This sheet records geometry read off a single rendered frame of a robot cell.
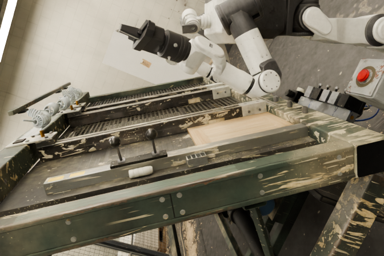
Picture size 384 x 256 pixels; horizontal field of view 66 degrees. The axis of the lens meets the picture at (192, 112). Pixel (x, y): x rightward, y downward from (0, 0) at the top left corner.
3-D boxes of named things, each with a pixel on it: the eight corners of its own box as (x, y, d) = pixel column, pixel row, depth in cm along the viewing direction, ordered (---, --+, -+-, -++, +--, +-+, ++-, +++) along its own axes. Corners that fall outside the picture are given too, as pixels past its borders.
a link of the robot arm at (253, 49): (272, 89, 113) (247, 36, 112) (293, 82, 101) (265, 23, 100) (248, 102, 109) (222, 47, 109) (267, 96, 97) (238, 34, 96)
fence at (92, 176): (308, 136, 111) (307, 126, 110) (46, 195, 98) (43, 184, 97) (301, 132, 116) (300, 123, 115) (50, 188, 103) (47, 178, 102)
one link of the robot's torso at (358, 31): (372, 19, 147) (288, 3, 138) (403, 15, 130) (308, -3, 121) (365, 50, 150) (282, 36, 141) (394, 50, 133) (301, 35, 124)
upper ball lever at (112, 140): (128, 166, 103) (119, 140, 93) (117, 168, 102) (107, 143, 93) (127, 158, 105) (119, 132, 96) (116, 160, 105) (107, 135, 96)
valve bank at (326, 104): (400, 106, 115) (352, 83, 109) (383, 139, 117) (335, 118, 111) (323, 89, 163) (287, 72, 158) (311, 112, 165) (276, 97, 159)
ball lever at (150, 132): (162, 159, 104) (157, 133, 95) (151, 161, 104) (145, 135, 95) (160, 151, 107) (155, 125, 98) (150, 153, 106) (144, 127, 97)
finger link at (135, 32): (120, 23, 86) (140, 30, 89) (119, 32, 85) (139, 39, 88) (122, 20, 85) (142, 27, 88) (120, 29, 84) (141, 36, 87)
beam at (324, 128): (392, 170, 90) (392, 136, 87) (356, 179, 88) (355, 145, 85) (214, 84, 302) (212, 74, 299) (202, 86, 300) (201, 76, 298)
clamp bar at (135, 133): (268, 115, 144) (263, 67, 138) (12, 169, 128) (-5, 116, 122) (260, 111, 153) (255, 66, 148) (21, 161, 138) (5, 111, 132)
